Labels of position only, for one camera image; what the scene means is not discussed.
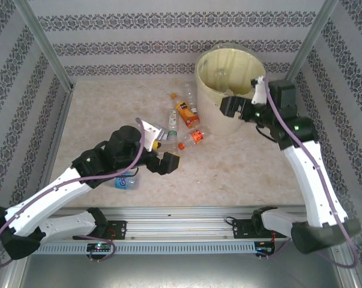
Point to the clear bottle green band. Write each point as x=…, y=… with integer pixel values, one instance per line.
x=170, y=146

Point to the clear bottle white green label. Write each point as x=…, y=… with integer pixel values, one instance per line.
x=172, y=118

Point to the clear bottle orange label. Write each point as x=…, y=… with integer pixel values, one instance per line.
x=197, y=136

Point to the orange juice bottle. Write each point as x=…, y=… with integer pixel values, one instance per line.
x=188, y=115

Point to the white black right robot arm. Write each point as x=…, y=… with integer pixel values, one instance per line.
x=312, y=180

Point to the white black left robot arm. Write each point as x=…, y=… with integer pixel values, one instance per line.
x=48, y=204

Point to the white round bin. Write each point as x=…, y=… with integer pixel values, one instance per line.
x=210, y=114

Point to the cream waste bin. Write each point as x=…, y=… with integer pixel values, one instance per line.
x=228, y=60

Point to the clear bottle light blue label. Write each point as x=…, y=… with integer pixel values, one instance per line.
x=128, y=183

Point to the small controller board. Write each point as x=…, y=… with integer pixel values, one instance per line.
x=99, y=247
x=264, y=247

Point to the grey metal sheet panel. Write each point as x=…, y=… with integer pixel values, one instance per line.
x=180, y=271

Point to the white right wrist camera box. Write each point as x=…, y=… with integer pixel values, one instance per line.
x=259, y=90

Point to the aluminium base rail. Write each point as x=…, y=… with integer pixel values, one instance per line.
x=180, y=225

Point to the aluminium side rail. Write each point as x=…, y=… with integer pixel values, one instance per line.
x=62, y=120

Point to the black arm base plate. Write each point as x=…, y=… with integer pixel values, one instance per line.
x=242, y=229
x=119, y=229

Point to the aluminium frame post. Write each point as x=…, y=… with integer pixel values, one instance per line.
x=44, y=43
x=312, y=42

